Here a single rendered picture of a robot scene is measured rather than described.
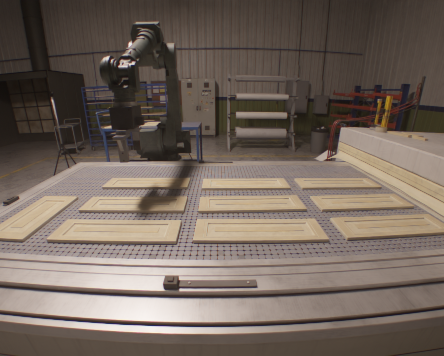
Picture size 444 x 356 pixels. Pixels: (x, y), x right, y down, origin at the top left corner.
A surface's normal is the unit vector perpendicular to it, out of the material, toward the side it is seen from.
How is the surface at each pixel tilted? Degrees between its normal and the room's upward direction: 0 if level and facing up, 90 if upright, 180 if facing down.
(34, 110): 90
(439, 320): 90
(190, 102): 90
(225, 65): 90
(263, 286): 0
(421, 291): 0
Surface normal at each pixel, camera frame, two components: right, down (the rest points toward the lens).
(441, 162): -1.00, 0.00
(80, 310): 0.00, -0.93
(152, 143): 0.10, 0.36
